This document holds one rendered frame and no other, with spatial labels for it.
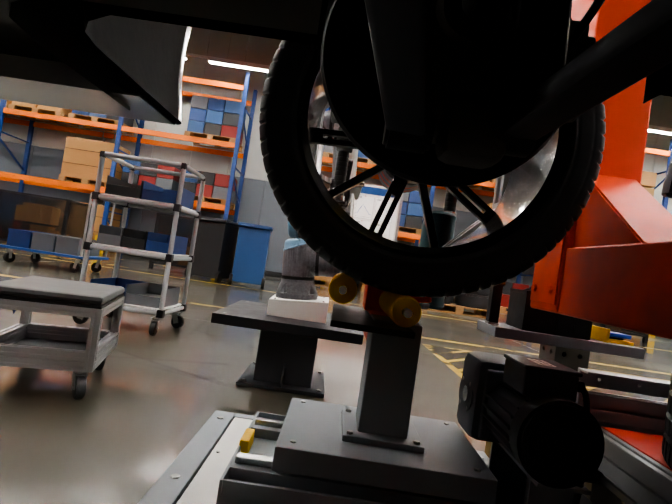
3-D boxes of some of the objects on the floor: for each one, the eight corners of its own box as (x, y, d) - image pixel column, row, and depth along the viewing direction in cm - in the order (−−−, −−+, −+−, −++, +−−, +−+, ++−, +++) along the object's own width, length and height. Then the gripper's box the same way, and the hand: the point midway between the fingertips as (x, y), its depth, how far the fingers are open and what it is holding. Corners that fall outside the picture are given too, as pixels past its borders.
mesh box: (-15, 244, 780) (-5, 188, 782) (20, 245, 869) (28, 195, 871) (60, 255, 782) (69, 199, 784) (87, 255, 870) (95, 205, 873)
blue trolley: (-5, 261, 529) (9, 179, 531) (31, 261, 589) (43, 188, 591) (79, 274, 527) (92, 192, 529) (106, 273, 587) (118, 199, 589)
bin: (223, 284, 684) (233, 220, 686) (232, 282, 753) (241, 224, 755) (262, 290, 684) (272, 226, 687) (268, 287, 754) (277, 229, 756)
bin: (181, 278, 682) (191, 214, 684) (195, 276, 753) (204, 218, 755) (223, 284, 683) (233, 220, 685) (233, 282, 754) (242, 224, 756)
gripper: (364, 212, 163) (368, 205, 143) (310, 203, 163) (306, 195, 143) (368, 188, 163) (372, 178, 143) (314, 179, 163) (310, 168, 143)
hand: (340, 177), depth 143 cm, fingers open, 14 cm apart
